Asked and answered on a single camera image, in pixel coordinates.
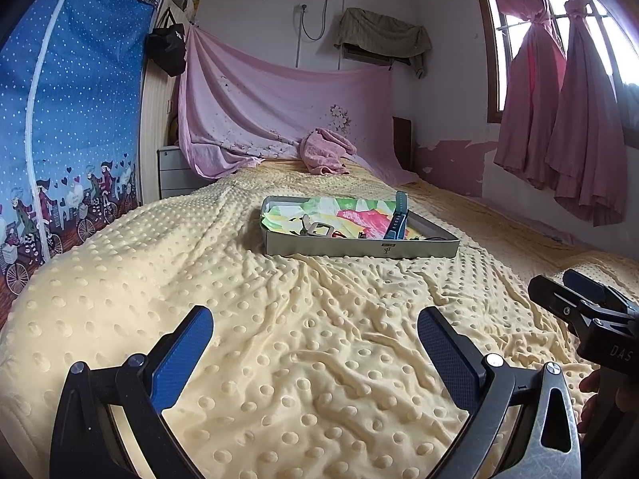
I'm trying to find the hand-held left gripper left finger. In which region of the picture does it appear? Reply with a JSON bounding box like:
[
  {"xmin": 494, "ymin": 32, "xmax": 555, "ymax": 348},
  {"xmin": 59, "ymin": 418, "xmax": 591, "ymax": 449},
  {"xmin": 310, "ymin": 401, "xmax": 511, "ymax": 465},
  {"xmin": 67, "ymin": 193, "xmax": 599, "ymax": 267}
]
[{"xmin": 49, "ymin": 305, "xmax": 214, "ymax": 479}]

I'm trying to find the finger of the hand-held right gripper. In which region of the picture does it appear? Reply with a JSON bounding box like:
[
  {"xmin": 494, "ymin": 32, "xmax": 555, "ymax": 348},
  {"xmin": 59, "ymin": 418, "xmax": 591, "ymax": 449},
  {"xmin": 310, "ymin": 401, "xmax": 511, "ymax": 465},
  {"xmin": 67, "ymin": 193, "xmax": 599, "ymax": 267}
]
[
  {"xmin": 563, "ymin": 269, "xmax": 639, "ymax": 313},
  {"xmin": 528, "ymin": 275, "xmax": 607, "ymax": 347}
]

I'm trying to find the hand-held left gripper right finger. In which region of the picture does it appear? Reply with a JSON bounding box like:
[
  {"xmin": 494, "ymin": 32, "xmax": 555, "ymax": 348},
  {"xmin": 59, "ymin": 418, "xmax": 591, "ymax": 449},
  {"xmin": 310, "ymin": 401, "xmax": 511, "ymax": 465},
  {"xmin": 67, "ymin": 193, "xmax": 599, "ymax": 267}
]
[{"xmin": 417, "ymin": 307, "xmax": 584, "ymax": 479}]

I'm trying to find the grey metal tray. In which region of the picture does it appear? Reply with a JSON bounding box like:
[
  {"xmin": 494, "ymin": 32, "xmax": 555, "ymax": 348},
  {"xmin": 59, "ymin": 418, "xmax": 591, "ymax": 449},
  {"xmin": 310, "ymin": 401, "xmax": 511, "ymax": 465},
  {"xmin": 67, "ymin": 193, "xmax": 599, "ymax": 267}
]
[{"xmin": 260, "ymin": 196, "xmax": 461, "ymax": 259}]

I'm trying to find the person's right hand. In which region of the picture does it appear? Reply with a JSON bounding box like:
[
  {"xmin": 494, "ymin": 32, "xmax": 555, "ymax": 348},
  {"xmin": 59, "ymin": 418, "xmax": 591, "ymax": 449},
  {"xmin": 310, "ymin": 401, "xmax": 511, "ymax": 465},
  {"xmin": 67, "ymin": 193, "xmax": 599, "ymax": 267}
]
[{"xmin": 577, "ymin": 369, "xmax": 606, "ymax": 433}]

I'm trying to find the yellow dotted blanket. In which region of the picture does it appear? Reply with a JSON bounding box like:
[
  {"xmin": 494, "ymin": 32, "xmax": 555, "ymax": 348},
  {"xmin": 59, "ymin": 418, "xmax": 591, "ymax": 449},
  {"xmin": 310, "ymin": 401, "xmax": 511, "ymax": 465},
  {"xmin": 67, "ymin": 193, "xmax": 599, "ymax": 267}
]
[{"xmin": 0, "ymin": 154, "xmax": 639, "ymax": 479}]

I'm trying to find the navy watch band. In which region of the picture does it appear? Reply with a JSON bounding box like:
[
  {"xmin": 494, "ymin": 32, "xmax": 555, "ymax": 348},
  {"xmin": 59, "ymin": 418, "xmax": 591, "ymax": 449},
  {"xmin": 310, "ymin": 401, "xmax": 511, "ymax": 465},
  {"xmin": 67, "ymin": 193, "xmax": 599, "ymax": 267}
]
[{"xmin": 383, "ymin": 210, "xmax": 407, "ymax": 240}]

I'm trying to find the pink curtain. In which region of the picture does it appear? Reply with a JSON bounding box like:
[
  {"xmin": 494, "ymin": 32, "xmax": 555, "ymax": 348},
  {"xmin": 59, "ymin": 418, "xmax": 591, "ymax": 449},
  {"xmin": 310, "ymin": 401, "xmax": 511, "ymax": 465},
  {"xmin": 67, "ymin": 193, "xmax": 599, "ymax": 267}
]
[
  {"xmin": 544, "ymin": 0, "xmax": 630, "ymax": 228},
  {"xmin": 480, "ymin": 0, "xmax": 570, "ymax": 190}
]

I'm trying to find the colourful printed cloth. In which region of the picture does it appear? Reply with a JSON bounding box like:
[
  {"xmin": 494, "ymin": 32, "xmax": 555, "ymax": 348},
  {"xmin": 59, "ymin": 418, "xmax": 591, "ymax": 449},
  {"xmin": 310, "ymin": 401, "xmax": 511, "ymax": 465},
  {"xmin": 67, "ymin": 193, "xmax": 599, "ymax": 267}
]
[{"xmin": 263, "ymin": 197, "xmax": 440, "ymax": 240}]

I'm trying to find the grey drawer cabinet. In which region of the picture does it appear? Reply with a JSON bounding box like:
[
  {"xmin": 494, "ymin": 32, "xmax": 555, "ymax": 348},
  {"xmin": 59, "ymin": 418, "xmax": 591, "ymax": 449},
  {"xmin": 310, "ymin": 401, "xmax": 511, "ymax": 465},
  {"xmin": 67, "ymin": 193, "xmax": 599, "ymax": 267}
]
[{"xmin": 157, "ymin": 144, "xmax": 210, "ymax": 199}]

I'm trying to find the dark brown board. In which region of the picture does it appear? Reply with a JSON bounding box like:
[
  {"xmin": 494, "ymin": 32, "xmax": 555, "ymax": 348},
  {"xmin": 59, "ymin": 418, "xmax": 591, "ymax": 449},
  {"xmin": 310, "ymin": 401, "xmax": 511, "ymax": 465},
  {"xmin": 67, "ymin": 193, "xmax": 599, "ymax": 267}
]
[{"xmin": 392, "ymin": 116, "xmax": 415, "ymax": 173}]

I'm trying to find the wooden wardrobe side panel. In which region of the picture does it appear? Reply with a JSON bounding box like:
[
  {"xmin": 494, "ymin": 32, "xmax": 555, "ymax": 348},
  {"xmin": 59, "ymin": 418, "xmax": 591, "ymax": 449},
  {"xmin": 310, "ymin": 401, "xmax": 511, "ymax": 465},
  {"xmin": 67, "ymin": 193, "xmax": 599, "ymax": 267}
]
[{"xmin": 137, "ymin": 0, "xmax": 193, "ymax": 205}]

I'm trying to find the pink towel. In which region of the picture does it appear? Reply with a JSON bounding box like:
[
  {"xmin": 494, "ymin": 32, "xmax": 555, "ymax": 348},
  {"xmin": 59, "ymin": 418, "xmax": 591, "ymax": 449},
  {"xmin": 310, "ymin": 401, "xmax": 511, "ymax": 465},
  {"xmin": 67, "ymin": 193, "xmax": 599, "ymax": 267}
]
[{"xmin": 298, "ymin": 127, "xmax": 357, "ymax": 176}]

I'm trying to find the pink sheet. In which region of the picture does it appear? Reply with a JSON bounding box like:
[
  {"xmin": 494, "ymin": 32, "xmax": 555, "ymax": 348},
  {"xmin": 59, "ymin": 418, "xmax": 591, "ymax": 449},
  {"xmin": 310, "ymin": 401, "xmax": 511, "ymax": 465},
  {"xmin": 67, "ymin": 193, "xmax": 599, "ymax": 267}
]
[{"xmin": 178, "ymin": 25, "xmax": 420, "ymax": 185}]

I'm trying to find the blue dotted wardrobe cover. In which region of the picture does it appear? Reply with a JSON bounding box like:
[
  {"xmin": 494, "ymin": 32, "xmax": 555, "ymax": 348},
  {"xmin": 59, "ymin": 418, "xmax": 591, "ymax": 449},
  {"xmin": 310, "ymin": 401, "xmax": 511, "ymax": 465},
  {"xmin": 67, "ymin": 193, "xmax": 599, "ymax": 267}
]
[{"xmin": 0, "ymin": 0, "xmax": 161, "ymax": 300}]

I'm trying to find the black bag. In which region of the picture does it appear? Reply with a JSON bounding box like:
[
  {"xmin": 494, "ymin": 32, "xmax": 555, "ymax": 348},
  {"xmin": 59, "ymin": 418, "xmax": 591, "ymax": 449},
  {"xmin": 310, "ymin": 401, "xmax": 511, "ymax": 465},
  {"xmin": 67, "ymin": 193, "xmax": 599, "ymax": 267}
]
[{"xmin": 146, "ymin": 12, "xmax": 188, "ymax": 78}]

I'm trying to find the olive green cloth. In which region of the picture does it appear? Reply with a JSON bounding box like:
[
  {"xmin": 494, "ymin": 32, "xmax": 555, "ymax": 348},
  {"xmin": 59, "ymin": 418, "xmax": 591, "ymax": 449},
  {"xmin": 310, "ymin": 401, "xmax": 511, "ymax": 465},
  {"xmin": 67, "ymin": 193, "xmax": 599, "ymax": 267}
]
[{"xmin": 333, "ymin": 7, "xmax": 433, "ymax": 79}]

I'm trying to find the dark wall shelf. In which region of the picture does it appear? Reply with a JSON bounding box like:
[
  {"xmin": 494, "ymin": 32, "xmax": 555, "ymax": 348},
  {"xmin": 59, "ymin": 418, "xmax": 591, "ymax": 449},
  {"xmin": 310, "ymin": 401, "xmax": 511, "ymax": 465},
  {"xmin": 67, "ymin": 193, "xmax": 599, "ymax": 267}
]
[{"xmin": 342, "ymin": 42, "xmax": 413, "ymax": 67}]

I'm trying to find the black power cable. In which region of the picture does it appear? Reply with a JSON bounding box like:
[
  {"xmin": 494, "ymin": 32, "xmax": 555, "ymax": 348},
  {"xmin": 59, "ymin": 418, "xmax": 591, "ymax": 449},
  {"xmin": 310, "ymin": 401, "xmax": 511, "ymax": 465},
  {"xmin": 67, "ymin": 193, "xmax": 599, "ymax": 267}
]
[{"xmin": 298, "ymin": 0, "xmax": 330, "ymax": 42}]

